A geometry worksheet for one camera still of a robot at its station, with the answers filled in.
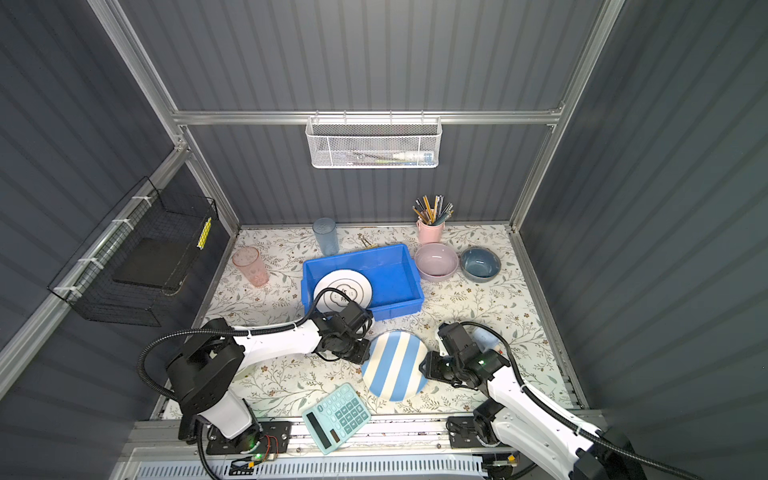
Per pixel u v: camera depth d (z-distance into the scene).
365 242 1.16
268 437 0.72
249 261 0.92
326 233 1.08
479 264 1.05
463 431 0.73
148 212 0.78
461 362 0.63
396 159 0.90
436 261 1.06
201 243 0.81
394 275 1.04
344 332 0.69
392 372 0.83
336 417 0.75
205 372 0.45
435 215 1.11
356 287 0.99
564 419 0.45
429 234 1.11
